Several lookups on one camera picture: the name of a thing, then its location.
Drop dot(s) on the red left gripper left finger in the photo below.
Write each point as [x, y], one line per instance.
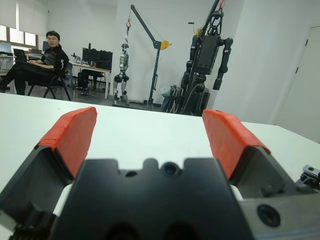
[70, 140]

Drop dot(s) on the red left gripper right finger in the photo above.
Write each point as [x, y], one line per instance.
[230, 142]

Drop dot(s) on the black metal chair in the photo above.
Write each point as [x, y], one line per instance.
[53, 83]

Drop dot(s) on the seated person behind desk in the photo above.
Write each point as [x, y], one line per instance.
[85, 77]

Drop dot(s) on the folded black stands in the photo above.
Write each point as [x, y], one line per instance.
[175, 97]

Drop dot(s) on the white desk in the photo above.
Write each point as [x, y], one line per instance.
[100, 69]

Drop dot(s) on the translucent plastic bag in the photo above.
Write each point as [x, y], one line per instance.
[165, 90]

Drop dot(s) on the man in black jacket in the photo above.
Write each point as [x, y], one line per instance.
[53, 56]

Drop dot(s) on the black computer monitor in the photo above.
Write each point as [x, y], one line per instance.
[90, 55]
[105, 60]

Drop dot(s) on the large black humanoid robot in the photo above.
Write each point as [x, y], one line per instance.
[207, 55]

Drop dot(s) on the white door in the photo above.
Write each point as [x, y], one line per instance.
[307, 87]

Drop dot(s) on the humanoid robot legs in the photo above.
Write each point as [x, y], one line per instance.
[123, 61]

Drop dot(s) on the black laptop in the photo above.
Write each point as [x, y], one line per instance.
[20, 55]

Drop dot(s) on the black hoist crane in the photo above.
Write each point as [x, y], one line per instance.
[156, 65]
[210, 13]

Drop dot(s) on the grey roller blind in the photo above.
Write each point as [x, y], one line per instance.
[25, 15]

